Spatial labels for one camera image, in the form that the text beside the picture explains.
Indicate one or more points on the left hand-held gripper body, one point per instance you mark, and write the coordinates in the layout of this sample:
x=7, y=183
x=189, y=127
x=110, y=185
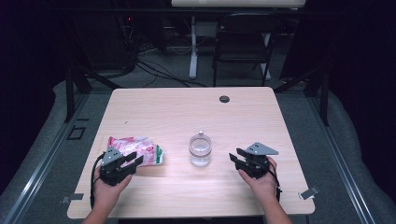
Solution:
x=111, y=157

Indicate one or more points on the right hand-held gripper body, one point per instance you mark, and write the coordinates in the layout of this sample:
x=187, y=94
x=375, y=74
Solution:
x=257, y=161

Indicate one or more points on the pink and white snack packet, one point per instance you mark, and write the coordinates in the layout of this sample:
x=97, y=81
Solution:
x=144, y=149

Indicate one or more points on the clear plastic jar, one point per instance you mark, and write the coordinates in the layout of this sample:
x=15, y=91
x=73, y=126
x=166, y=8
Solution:
x=200, y=154

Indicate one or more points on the person's right hand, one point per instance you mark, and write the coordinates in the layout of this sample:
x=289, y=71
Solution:
x=264, y=188

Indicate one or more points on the person's left hand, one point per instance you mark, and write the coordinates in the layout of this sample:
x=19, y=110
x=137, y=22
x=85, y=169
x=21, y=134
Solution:
x=107, y=194

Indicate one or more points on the grey tape strip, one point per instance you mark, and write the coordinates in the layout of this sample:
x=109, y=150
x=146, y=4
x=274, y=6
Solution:
x=73, y=197
x=308, y=193

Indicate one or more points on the round dark table grommet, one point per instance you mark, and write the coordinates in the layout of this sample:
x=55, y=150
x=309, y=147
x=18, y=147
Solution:
x=224, y=99

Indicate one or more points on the black metal stand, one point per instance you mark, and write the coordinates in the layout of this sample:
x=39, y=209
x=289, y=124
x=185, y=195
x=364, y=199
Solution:
x=70, y=93
x=325, y=99

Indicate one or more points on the black folding chair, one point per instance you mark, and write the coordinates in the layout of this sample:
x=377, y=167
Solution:
x=243, y=37

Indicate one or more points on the white desk top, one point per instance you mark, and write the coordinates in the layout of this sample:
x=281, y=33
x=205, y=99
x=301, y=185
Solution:
x=236, y=3

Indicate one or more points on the aluminium floor rail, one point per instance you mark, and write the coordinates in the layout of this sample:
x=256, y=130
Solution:
x=339, y=158
x=43, y=158

